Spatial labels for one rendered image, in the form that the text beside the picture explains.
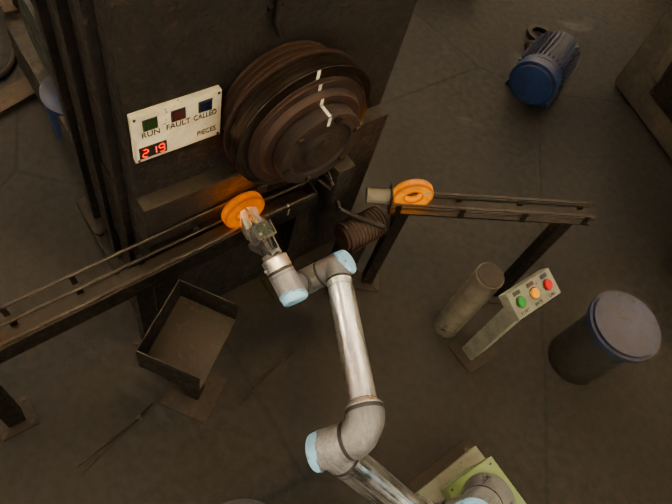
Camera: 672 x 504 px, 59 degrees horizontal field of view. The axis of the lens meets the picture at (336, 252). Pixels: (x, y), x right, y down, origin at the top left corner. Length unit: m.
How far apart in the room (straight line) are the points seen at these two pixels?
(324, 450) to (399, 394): 0.93
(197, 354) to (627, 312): 1.78
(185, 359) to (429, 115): 2.21
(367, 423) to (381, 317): 1.10
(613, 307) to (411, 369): 0.89
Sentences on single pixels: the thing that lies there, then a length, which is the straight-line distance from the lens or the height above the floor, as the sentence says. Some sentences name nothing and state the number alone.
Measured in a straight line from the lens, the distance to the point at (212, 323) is 2.00.
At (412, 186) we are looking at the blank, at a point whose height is 0.77.
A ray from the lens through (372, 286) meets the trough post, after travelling 2.84.
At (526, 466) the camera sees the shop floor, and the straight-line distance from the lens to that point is 2.82.
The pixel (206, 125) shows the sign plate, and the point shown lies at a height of 1.12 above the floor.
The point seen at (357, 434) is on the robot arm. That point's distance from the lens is 1.76.
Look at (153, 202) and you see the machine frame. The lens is 1.91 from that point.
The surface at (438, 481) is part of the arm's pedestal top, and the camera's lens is 2.51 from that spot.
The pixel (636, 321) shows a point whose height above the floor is 0.43.
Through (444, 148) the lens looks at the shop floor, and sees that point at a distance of 3.48.
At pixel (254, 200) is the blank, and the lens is 2.01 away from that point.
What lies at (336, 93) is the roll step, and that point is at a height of 1.27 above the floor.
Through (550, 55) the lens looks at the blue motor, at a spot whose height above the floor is 0.32.
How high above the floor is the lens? 2.45
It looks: 58 degrees down
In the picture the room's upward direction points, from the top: 21 degrees clockwise
